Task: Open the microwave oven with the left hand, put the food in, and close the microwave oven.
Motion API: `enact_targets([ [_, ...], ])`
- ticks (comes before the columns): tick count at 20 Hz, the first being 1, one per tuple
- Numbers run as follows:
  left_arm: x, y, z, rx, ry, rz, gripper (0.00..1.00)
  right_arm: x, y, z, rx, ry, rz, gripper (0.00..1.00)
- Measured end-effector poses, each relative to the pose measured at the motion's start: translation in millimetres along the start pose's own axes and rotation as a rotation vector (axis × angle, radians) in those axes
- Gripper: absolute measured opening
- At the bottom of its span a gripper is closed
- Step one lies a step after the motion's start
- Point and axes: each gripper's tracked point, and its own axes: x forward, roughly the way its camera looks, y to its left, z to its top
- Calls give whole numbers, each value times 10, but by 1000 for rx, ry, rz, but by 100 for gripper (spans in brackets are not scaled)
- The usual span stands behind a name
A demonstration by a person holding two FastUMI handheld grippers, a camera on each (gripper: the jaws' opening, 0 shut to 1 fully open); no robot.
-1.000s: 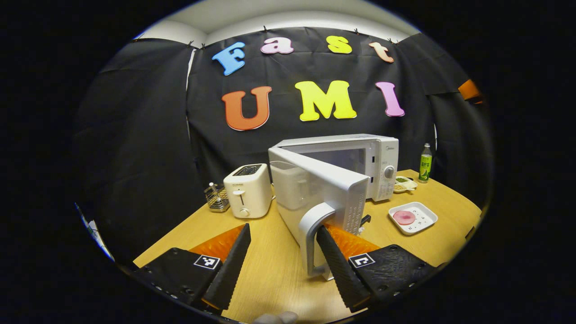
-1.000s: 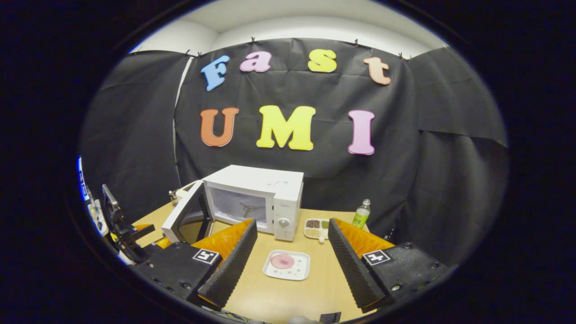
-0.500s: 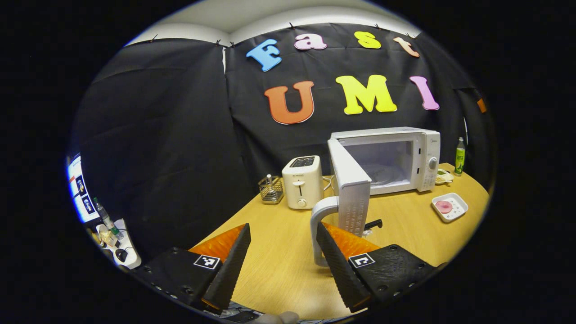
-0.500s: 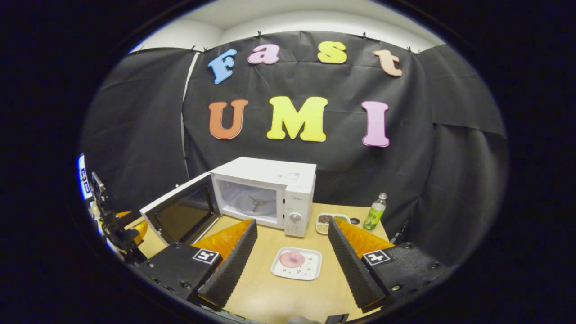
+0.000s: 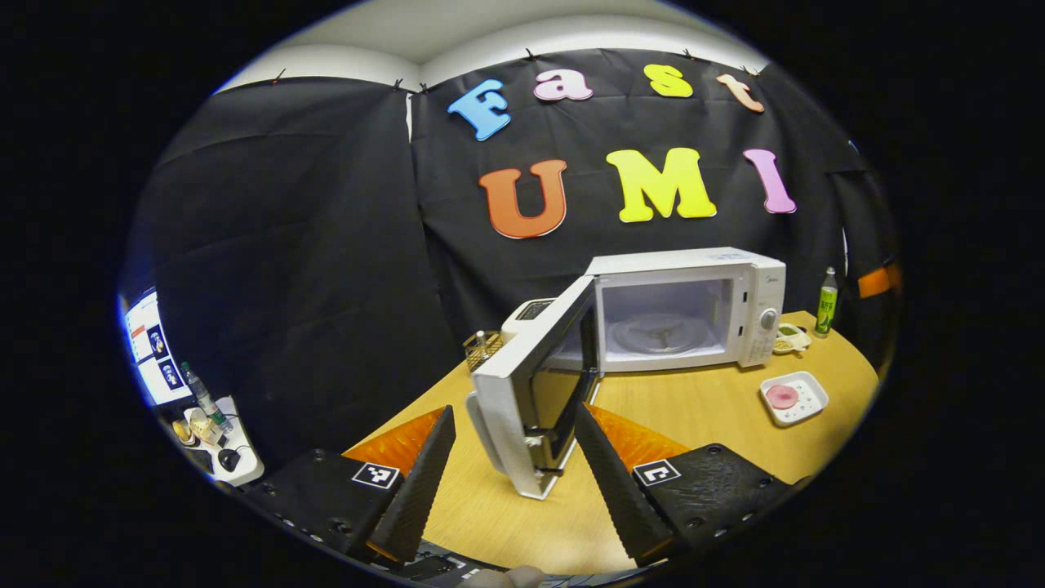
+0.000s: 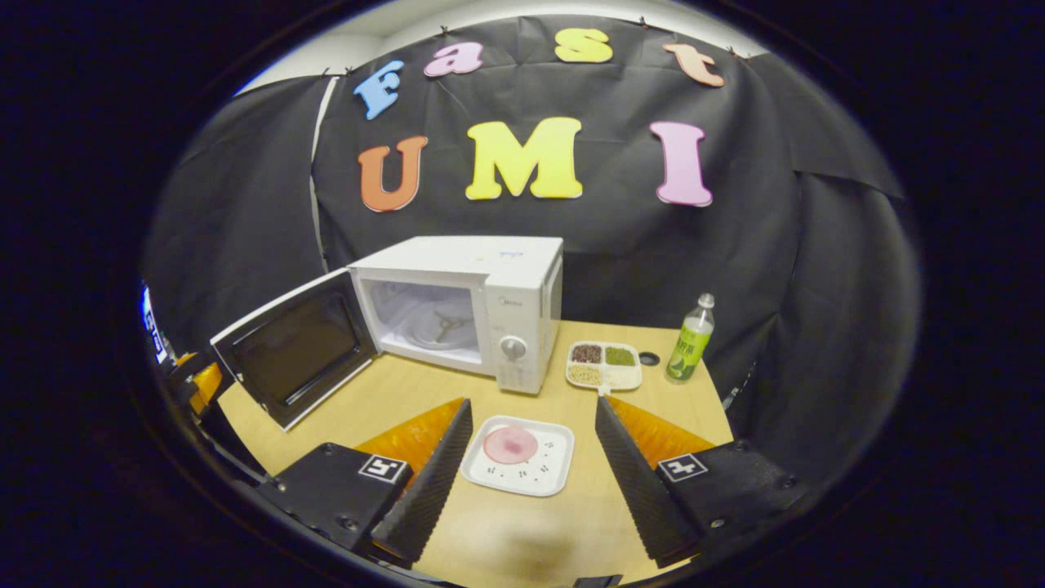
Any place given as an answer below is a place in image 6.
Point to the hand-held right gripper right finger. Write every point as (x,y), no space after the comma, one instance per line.
(641,490)

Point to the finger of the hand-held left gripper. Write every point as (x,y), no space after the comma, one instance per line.
(204,384)

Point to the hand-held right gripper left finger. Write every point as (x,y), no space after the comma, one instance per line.
(433,486)

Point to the pink ham slice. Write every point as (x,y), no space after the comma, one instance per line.
(510,445)

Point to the white square plate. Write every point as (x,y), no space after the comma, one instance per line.
(543,475)

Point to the white microwave oven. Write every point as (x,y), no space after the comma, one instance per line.
(522,286)

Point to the glass microwave turntable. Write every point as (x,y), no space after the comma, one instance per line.
(424,335)

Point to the white and blue strip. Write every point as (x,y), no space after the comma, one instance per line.
(151,327)

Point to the white divided bean tray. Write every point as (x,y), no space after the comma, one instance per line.
(624,378)

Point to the small black cap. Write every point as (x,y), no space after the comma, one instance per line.
(649,358)

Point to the green drink bottle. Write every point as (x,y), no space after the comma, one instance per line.
(690,347)

